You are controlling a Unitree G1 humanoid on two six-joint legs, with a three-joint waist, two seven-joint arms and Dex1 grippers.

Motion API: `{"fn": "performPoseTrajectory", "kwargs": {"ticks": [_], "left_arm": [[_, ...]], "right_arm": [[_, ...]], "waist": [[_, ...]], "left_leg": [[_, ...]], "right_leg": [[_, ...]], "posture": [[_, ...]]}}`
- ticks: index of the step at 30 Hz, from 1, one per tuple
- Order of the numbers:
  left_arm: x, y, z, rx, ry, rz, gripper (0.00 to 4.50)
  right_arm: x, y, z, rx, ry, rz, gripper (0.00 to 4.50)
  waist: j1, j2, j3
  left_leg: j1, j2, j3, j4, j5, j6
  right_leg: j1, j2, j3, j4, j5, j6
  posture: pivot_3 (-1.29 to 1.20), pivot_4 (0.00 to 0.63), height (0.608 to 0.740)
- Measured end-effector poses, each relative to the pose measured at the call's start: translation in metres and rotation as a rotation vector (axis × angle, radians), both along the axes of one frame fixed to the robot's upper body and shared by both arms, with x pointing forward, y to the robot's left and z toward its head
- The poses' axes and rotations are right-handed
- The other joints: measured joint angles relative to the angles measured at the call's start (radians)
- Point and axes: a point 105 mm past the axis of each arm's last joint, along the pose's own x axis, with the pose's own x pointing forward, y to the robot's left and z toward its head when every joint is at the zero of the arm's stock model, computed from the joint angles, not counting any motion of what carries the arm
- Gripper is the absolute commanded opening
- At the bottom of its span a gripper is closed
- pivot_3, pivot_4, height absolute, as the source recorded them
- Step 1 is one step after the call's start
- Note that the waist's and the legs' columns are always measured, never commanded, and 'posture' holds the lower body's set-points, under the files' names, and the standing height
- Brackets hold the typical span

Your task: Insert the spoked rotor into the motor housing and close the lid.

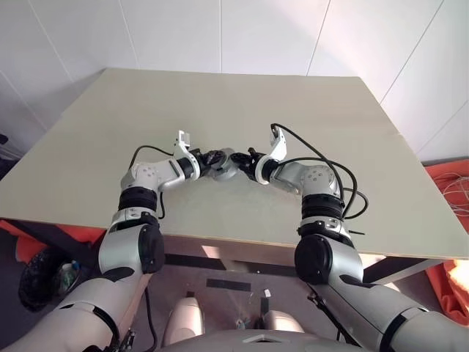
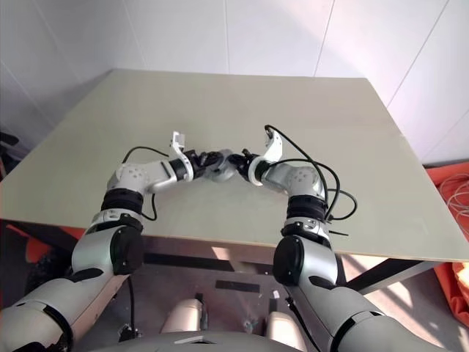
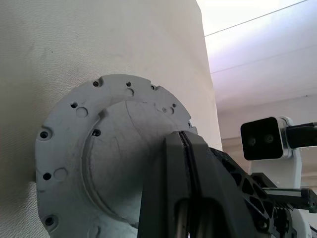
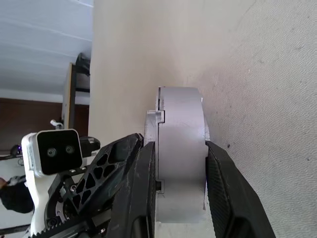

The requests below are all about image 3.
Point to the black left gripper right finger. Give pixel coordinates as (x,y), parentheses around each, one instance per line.
(218,198)

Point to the round grey motor lid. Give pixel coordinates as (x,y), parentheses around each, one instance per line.
(74,153)

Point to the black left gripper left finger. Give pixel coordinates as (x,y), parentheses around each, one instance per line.
(161,188)

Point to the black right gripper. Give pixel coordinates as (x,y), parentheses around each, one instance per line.
(284,197)

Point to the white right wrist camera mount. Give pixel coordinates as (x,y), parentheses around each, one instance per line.
(297,168)

